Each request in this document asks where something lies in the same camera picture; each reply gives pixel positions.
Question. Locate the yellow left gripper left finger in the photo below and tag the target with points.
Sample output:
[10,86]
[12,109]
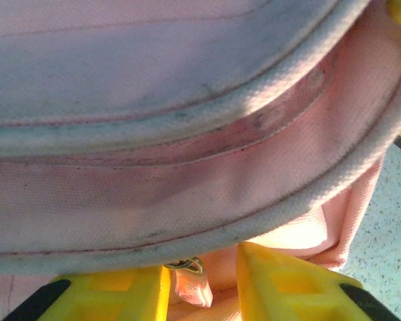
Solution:
[120,297]

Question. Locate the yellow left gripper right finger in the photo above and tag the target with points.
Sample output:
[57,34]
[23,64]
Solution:
[287,294]

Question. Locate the pink zipper pull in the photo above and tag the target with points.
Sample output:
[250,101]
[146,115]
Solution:
[190,287]

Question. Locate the pink student backpack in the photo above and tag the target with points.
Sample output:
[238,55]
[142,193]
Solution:
[153,100]

